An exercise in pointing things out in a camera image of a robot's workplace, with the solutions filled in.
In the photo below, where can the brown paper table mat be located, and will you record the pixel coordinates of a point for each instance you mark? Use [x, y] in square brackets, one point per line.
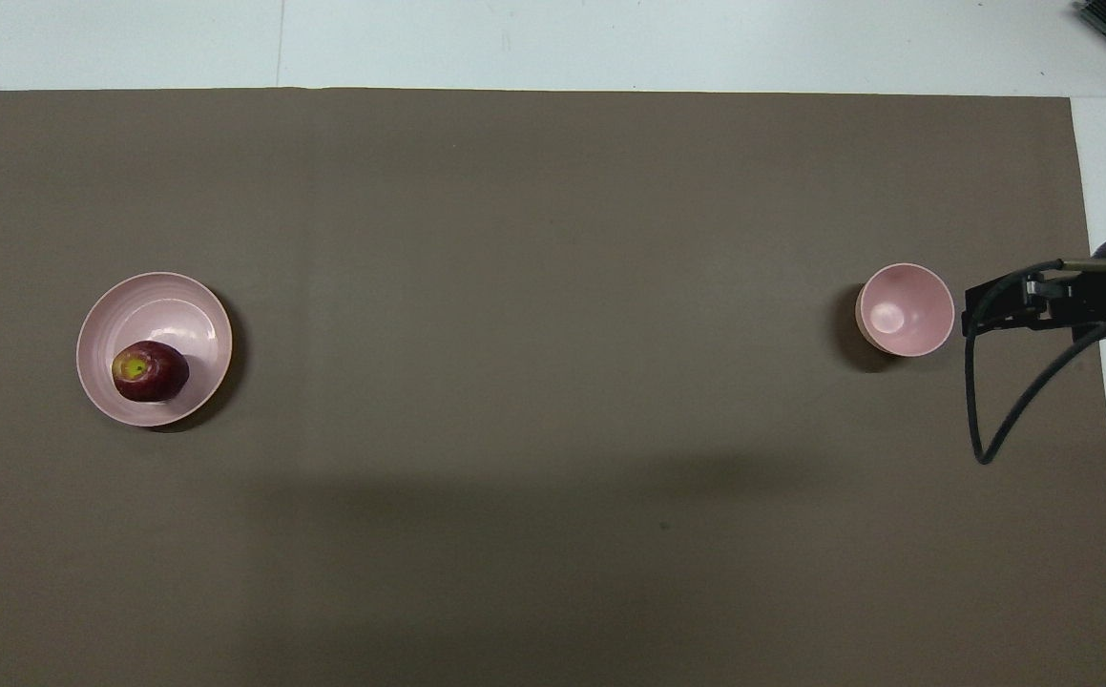
[552, 286]

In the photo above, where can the pink plate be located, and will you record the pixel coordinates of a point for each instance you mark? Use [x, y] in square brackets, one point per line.
[171, 305]

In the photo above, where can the red apple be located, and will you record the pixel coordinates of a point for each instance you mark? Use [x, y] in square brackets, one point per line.
[163, 377]

